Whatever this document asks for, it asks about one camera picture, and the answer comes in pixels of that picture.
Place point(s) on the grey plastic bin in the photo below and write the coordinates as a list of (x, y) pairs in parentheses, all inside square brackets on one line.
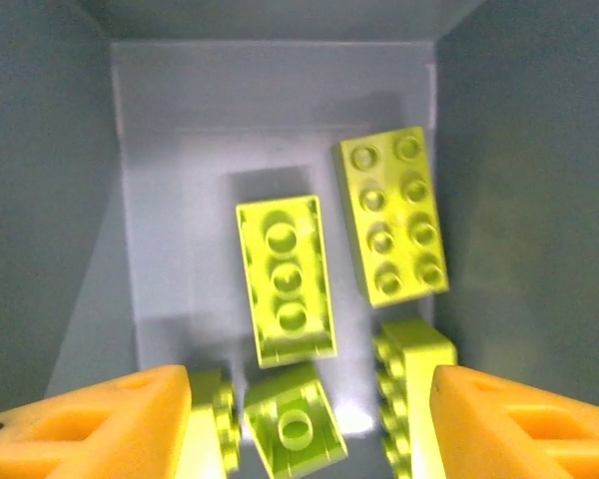
[(279, 100)]

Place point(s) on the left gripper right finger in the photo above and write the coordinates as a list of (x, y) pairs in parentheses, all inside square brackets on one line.
[(529, 439)]

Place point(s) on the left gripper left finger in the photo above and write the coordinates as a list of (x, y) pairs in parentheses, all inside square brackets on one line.
[(80, 439)]

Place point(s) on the green long lego brick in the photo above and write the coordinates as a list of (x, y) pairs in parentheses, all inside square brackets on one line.
[(414, 359), (287, 284), (394, 219)]

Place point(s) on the green small lego brick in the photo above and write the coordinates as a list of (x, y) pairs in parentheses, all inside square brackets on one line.
[(294, 429), (214, 419)]

